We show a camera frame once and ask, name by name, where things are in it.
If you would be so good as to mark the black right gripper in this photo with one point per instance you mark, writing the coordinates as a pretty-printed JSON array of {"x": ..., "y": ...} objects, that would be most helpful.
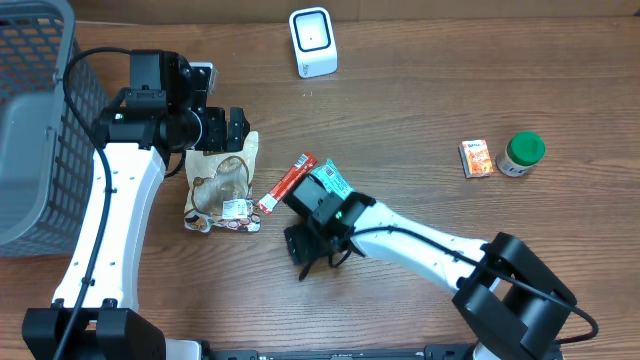
[{"x": 304, "y": 242}]

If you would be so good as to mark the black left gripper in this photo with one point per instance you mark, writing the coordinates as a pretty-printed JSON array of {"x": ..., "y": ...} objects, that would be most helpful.
[{"x": 226, "y": 129}]

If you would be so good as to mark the teal tissue packet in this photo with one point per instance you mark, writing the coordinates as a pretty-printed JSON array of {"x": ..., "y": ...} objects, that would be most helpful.
[{"x": 332, "y": 180}]

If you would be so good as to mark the red white snack packet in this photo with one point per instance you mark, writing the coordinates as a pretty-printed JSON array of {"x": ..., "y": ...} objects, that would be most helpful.
[{"x": 301, "y": 167}]

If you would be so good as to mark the white brown snack bag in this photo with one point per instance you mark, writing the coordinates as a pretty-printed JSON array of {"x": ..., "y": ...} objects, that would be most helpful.
[{"x": 220, "y": 189}]

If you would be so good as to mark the green lid jar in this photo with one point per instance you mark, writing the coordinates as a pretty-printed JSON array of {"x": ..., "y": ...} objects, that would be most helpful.
[{"x": 521, "y": 154}]

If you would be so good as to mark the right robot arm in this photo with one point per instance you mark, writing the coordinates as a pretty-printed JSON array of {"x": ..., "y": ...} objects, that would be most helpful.
[{"x": 514, "y": 304}]

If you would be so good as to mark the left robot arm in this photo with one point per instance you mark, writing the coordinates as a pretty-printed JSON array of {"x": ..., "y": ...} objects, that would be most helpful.
[{"x": 94, "y": 311}]

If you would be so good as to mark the white barcode scanner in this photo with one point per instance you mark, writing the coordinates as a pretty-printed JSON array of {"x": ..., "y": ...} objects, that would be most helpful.
[{"x": 313, "y": 42}]

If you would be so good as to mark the grey plastic mesh basket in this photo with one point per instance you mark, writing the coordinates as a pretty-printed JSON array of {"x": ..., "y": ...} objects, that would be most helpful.
[{"x": 46, "y": 158}]

